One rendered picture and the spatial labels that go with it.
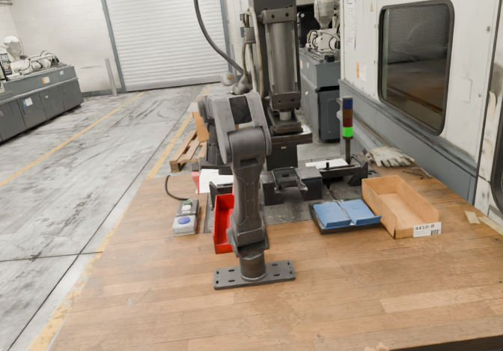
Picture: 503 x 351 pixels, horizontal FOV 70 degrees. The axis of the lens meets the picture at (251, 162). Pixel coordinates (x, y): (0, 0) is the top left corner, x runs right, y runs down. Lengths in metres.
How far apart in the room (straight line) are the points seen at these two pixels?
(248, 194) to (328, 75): 3.58
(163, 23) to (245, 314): 9.96
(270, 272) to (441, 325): 0.38
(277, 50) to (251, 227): 0.54
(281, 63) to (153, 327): 0.77
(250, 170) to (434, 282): 0.49
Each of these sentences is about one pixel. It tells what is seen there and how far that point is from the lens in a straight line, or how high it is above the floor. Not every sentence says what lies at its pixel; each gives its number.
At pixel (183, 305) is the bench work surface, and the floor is 0.90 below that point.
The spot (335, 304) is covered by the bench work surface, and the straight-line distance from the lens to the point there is 0.85.
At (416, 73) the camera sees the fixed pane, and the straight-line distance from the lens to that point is 1.80.
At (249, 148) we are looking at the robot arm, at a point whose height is 1.27.
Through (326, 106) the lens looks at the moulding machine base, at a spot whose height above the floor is 0.48.
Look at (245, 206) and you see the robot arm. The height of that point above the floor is 1.12.
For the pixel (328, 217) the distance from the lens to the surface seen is 1.10.
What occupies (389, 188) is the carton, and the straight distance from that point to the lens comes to 1.27.
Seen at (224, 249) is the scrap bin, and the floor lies 0.91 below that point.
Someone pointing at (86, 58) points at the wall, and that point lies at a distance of 11.33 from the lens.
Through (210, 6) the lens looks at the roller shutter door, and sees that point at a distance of 10.32.
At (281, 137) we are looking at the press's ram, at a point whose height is 1.14.
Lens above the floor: 1.48
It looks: 21 degrees down
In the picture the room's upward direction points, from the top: 7 degrees counter-clockwise
